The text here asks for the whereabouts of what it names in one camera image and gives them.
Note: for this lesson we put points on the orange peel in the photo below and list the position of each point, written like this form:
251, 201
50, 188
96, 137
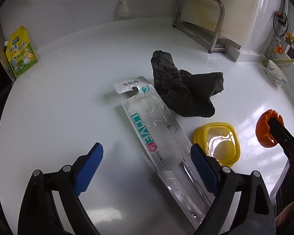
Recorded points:
262, 128

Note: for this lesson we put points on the dark grey cloth rag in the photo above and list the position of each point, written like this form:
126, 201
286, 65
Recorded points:
188, 95

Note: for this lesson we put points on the yellow plastic container lid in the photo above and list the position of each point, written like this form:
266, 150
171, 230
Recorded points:
220, 141

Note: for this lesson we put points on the clear toothbrush blister pack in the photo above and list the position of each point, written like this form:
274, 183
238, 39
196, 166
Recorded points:
167, 146

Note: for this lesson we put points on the yellow green seasoning pouch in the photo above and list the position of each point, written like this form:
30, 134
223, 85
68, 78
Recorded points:
20, 53

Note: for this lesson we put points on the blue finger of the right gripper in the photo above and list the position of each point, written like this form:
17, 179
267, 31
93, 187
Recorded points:
280, 133

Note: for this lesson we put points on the gas valve with hose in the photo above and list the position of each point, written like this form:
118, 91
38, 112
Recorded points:
278, 48

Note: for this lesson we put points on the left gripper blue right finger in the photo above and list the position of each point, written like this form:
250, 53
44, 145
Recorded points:
204, 169

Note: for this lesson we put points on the person's right hand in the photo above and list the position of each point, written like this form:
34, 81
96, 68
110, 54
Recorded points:
281, 218

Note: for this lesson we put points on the steel cutting board rack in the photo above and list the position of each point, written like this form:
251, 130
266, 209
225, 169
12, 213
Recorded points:
202, 21

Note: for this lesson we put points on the white bottle brush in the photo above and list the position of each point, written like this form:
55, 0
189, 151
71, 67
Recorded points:
123, 9

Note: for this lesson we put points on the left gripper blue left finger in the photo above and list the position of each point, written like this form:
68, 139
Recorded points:
85, 166

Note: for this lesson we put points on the white patterned ceramic bowl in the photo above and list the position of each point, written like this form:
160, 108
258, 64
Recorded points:
275, 75

